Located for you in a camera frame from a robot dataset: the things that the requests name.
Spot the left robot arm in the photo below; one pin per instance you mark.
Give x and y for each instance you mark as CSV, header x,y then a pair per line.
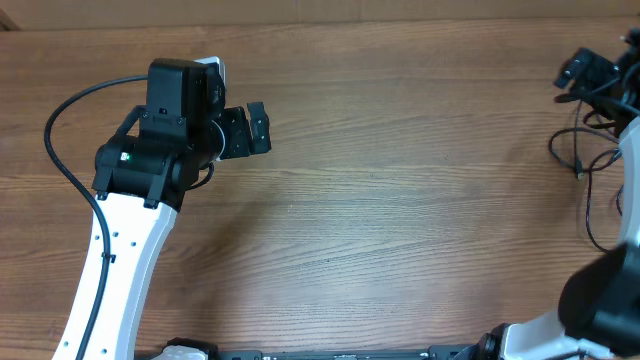
x,y
162,150

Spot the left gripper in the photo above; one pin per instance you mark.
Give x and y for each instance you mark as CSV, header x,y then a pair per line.
x,y
240,144

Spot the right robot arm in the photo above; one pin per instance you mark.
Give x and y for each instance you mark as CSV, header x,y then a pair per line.
x,y
597,315

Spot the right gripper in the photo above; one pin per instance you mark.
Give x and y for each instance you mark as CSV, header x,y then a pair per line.
x,y
583,85

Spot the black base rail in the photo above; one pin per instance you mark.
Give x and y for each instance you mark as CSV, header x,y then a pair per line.
x,y
181,348

